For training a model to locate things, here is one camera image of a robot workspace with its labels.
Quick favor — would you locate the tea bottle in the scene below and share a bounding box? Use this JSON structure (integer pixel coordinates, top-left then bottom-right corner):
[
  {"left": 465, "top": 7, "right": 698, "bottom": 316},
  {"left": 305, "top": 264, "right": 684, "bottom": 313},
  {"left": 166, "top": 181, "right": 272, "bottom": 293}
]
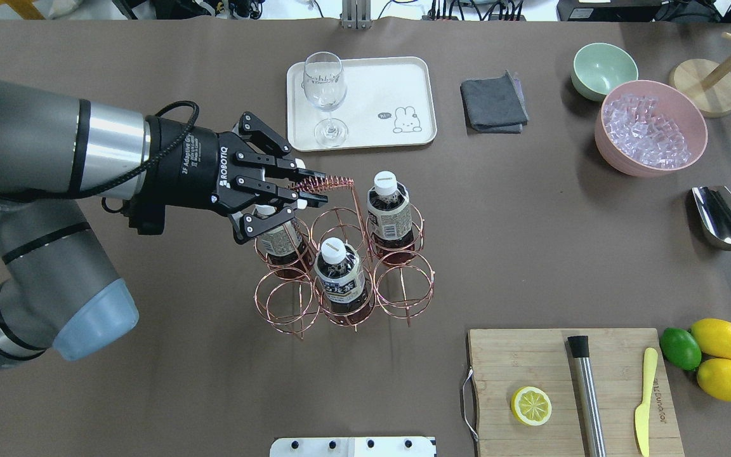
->
[
  {"left": 367, "top": 171, "right": 414, "bottom": 264},
  {"left": 314, "top": 237, "right": 373, "bottom": 325},
  {"left": 256, "top": 219, "right": 312, "bottom": 279}
]

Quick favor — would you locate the yellow lemon upper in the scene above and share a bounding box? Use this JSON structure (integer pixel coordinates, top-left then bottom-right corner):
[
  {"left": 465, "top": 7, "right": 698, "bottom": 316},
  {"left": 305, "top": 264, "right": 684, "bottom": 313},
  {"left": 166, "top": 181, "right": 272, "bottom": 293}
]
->
[{"left": 690, "top": 318, "right": 731, "bottom": 359}]

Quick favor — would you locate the green bowl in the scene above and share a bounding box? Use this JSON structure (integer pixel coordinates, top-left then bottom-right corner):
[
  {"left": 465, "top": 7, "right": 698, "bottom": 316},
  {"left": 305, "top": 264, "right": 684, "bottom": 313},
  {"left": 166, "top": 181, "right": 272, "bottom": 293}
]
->
[{"left": 571, "top": 43, "right": 639, "bottom": 102}]

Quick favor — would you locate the yellow lemon lower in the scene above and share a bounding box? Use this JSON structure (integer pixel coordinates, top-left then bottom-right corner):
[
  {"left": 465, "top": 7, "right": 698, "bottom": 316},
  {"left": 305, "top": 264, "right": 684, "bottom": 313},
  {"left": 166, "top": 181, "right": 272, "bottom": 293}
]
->
[{"left": 696, "top": 358, "right": 731, "bottom": 402}]

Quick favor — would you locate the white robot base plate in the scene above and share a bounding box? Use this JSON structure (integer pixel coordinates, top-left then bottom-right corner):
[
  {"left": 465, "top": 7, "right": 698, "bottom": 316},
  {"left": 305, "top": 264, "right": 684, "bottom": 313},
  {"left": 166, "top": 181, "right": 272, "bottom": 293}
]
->
[{"left": 269, "top": 435, "right": 437, "bottom": 456}]

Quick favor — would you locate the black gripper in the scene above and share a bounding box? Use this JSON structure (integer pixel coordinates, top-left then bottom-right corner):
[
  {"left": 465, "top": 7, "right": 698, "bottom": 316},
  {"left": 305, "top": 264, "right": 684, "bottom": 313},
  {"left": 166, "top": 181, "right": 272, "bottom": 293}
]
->
[{"left": 124, "top": 112, "right": 329, "bottom": 245}]

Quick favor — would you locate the grey folded cloth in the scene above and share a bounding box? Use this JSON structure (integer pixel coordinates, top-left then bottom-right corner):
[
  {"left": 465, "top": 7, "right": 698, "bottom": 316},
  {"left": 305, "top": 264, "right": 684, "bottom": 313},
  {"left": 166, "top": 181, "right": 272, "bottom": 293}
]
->
[{"left": 459, "top": 70, "right": 530, "bottom": 134}]

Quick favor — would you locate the lemon half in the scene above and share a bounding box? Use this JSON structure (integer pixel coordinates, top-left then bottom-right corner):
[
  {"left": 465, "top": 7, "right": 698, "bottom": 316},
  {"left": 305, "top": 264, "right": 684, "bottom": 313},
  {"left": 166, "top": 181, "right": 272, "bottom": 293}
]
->
[{"left": 510, "top": 387, "right": 552, "bottom": 427}]

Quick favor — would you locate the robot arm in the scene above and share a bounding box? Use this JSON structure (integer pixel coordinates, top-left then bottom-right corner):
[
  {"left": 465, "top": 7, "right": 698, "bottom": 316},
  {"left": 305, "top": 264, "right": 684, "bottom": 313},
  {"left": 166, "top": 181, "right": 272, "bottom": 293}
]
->
[{"left": 0, "top": 80, "right": 327, "bottom": 370}]

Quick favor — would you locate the yellow plastic knife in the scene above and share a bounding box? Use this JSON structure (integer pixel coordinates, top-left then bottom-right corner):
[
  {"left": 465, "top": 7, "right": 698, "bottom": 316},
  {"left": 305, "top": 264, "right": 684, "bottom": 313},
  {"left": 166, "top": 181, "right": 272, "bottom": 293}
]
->
[{"left": 633, "top": 347, "right": 658, "bottom": 456}]

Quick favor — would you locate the white rabbit tray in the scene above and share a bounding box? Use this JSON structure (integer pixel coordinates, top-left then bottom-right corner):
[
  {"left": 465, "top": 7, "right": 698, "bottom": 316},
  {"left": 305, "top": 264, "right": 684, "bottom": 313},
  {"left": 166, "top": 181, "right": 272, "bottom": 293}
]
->
[{"left": 286, "top": 56, "right": 437, "bottom": 152}]

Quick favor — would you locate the wooden cutting board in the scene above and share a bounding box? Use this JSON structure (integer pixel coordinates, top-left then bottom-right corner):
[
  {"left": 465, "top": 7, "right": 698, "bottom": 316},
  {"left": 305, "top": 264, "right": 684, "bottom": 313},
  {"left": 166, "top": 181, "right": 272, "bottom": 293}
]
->
[{"left": 468, "top": 329, "right": 659, "bottom": 456}]

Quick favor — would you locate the wine glass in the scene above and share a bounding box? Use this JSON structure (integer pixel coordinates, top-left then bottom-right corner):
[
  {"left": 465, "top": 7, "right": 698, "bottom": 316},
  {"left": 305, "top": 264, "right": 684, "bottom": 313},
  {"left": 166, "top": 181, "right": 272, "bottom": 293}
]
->
[{"left": 303, "top": 51, "right": 348, "bottom": 147}]

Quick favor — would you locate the tea bottle front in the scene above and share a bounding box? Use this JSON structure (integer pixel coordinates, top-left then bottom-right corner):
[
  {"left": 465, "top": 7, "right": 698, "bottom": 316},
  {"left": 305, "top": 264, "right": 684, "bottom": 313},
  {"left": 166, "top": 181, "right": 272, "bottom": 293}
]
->
[{"left": 314, "top": 237, "right": 373, "bottom": 325}]

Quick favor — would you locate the pink bowl with ice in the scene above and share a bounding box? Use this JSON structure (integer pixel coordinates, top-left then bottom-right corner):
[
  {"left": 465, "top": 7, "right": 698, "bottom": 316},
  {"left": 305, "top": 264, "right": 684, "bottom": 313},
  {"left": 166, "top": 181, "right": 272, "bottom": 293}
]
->
[{"left": 595, "top": 80, "right": 708, "bottom": 177}]

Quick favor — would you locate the steel muddler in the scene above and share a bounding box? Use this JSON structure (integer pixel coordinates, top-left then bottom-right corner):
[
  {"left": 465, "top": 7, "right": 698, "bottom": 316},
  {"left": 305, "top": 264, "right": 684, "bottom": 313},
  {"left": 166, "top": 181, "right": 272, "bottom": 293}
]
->
[{"left": 567, "top": 335, "right": 607, "bottom": 456}]

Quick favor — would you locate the yellow lemon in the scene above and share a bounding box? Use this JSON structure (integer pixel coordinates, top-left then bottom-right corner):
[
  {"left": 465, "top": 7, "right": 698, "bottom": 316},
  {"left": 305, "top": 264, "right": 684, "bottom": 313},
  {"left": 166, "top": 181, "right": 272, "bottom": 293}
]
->
[
  {"left": 696, "top": 358, "right": 731, "bottom": 402},
  {"left": 690, "top": 318, "right": 731, "bottom": 359}
]

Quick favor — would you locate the green lime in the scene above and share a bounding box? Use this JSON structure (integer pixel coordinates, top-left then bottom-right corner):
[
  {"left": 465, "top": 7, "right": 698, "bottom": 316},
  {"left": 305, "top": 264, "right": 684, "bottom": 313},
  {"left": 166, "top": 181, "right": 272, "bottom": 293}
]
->
[{"left": 659, "top": 327, "right": 702, "bottom": 371}]

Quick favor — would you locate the steel ice scoop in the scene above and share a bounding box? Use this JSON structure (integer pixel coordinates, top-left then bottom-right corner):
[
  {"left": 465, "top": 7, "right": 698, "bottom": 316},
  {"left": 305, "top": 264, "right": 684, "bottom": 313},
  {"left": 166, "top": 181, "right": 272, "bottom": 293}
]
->
[{"left": 691, "top": 185, "right": 731, "bottom": 251}]

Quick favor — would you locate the copper wire bottle basket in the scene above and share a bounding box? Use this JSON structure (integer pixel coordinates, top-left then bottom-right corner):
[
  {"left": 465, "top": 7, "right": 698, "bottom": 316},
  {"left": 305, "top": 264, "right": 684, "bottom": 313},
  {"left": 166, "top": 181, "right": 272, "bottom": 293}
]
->
[{"left": 253, "top": 171, "right": 435, "bottom": 338}]

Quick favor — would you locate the wooden cup stand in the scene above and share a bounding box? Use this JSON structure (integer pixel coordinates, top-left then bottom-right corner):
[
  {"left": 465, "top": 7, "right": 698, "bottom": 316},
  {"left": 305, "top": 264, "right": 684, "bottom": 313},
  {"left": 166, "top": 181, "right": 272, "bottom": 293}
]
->
[{"left": 668, "top": 32, "right": 731, "bottom": 118}]

